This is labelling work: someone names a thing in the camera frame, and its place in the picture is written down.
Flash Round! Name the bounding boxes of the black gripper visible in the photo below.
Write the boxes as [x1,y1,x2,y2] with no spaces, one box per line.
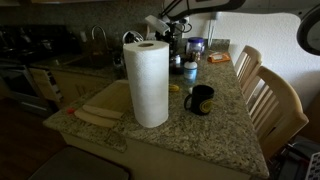
[165,21,188,48]

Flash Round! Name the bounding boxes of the clear jar blue lid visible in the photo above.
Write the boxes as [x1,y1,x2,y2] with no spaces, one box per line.
[185,36,206,56]

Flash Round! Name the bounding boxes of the round metal kettle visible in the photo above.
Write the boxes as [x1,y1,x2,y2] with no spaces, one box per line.
[121,30,145,45]

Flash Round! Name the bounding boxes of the orange flat box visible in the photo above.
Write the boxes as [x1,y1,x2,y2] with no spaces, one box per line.
[207,52,232,64]

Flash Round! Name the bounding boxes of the small yellow object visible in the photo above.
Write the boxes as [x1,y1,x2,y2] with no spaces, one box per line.
[168,84,181,94]

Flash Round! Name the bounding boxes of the white paper towel roll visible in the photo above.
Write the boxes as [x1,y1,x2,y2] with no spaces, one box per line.
[122,40,170,129]

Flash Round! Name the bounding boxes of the black mug yellow logo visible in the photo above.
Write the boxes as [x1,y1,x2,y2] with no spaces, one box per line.
[183,84,215,117]

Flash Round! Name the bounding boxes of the curved metal faucet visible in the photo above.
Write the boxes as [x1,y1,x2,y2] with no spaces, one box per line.
[90,24,110,52]

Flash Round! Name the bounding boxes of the small light wood chair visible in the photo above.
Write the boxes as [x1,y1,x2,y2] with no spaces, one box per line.
[234,44,263,95]

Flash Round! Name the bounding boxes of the wooden cutting board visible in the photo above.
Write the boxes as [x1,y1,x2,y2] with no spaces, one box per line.
[79,79,132,113]

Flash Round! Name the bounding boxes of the wooden spatula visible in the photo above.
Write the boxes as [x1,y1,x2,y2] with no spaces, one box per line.
[82,104,125,121]
[73,109,118,129]

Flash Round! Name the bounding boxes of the large light wood chair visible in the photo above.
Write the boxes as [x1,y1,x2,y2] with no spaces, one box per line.
[246,65,310,162]

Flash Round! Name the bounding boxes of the black kitchen stove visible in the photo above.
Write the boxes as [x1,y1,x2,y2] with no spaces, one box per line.
[0,25,68,113]

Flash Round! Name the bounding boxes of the grey padded stool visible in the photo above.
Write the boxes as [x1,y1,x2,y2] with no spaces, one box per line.
[28,146,131,180]

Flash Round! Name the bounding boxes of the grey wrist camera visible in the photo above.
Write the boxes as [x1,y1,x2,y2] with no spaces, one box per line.
[144,14,171,36]

